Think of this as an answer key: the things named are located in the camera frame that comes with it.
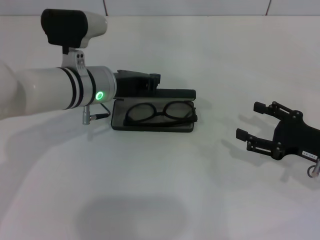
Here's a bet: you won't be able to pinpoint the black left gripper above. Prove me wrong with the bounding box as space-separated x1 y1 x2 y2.
113 69 162 99

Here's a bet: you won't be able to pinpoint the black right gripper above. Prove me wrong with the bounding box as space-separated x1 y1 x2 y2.
235 100 320 161

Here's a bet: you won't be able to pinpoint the black round-frame glasses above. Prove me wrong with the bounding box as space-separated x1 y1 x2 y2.
123 100 199 128

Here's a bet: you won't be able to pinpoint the black glasses case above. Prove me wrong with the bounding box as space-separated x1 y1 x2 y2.
110 87 197 133

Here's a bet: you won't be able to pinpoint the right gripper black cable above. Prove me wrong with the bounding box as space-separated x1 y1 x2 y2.
306 159 320 179

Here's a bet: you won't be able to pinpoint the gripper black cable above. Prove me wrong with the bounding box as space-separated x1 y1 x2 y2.
306 159 320 179
82 103 111 125

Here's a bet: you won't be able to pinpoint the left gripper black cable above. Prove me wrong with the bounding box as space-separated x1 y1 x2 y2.
82 103 111 125

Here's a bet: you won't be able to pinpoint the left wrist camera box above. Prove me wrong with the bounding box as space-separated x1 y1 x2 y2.
40 8 109 55

